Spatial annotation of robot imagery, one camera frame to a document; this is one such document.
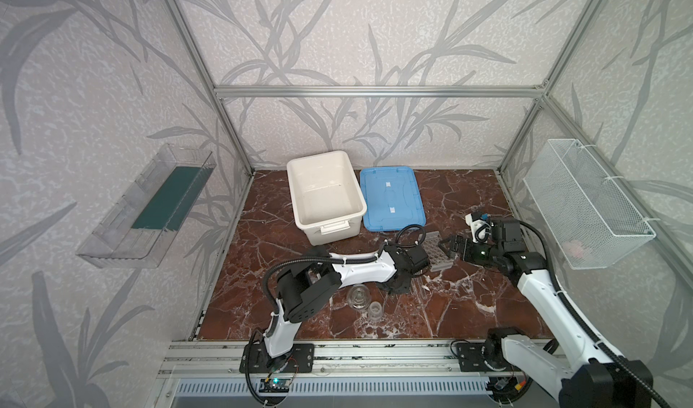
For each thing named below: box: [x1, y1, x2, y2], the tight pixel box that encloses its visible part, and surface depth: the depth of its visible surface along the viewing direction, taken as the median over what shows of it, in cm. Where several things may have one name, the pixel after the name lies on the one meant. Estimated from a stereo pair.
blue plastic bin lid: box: [360, 166, 427, 232], surface depth 113 cm
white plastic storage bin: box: [286, 149, 368, 246], surface depth 106 cm
